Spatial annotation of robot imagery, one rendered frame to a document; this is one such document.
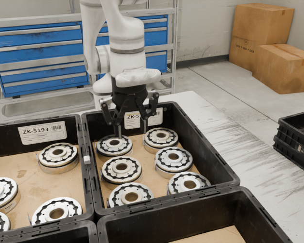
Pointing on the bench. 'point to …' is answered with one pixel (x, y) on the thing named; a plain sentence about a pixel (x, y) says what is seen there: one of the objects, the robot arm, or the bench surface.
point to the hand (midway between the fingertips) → (131, 129)
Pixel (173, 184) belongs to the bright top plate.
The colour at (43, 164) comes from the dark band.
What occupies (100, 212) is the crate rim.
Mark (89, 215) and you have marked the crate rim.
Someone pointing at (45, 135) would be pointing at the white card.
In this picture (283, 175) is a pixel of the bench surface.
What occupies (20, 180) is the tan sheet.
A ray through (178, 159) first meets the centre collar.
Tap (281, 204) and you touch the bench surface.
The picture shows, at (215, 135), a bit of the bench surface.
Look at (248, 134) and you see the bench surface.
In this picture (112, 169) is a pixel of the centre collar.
